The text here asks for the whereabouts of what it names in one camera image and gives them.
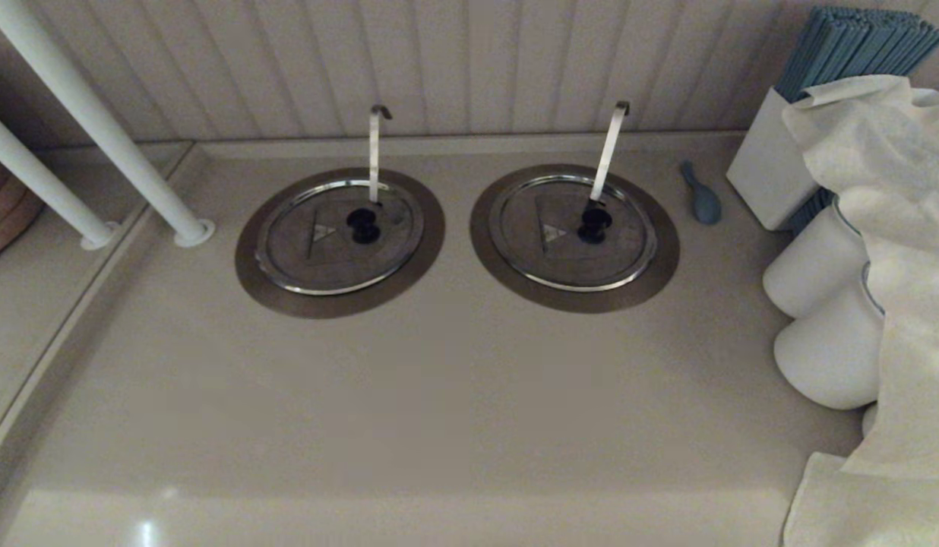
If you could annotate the blue ribbed paper stack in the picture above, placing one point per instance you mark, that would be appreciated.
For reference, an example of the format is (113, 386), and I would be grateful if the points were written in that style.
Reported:
(813, 209)

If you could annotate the white rectangular holder box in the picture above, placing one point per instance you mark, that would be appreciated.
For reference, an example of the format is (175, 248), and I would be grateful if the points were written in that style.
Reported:
(766, 167)

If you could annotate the stainless steel pot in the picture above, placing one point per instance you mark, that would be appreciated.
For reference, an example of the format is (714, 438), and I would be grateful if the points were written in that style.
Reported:
(317, 258)

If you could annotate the steel hinged lid black knob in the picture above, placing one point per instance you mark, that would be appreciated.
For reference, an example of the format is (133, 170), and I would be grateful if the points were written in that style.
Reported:
(561, 266)

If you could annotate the white paper cup stack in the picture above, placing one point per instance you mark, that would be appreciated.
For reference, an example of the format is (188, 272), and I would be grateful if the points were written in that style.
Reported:
(811, 266)
(826, 357)

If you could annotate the white woven cloth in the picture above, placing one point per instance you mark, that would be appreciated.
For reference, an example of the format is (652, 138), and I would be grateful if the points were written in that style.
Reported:
(910, 228)

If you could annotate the thick white pole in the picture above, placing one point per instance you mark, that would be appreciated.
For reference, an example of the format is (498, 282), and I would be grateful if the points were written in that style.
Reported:
(97, 114)
(36, 178)

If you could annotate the blue plastic spoon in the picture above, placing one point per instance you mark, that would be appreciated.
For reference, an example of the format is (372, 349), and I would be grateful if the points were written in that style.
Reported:
(705, 203)

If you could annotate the blue stick bundle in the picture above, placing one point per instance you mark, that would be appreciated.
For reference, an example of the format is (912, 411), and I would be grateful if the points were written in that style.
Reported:
(849, 45)

